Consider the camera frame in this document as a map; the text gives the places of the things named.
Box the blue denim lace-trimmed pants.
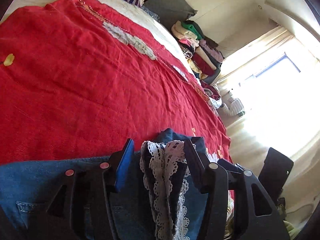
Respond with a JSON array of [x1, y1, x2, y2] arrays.
[[1, 129, 211, 239]]

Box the white padded jacket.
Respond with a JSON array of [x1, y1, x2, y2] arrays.
[[218, 89, 245, 117]]

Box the red floral bedspread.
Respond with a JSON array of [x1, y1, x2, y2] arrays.
[[1, 0, 230, 204]]

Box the pile of folded clothes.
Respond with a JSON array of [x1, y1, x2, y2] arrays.
[[171, 20, 225, 85]]

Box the cream bed sheet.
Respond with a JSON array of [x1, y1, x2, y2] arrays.
[[1, 0, 193, 74]]

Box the grey padded headboard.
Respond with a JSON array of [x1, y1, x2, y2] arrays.
[[144, 0, 197, 31]]

